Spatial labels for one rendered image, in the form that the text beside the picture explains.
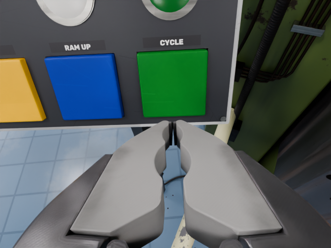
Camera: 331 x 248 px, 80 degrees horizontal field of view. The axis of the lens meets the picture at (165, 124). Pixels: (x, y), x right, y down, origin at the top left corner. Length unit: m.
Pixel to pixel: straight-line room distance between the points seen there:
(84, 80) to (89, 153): 1.18
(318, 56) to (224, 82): 0.33
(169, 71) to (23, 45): 0.16
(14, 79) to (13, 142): 1.48
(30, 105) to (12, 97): 0.02
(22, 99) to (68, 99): 0.05
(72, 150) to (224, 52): 1.33
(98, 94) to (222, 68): 0.14
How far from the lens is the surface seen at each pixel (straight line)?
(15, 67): 0.28
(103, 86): 0.24
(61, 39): 0.25
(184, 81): 0.22
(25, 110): 0.29
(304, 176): 0.59
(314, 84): 0.60
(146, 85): 0.23
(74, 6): 0.24
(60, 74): 0.25
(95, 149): 1.41
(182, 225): 0.54
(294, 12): 0.49
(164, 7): 0.22
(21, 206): 1.50
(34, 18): 0.26
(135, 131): 0.55
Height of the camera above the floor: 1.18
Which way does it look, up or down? 58 degrees down
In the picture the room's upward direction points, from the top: 6 degrees counter-clockwise
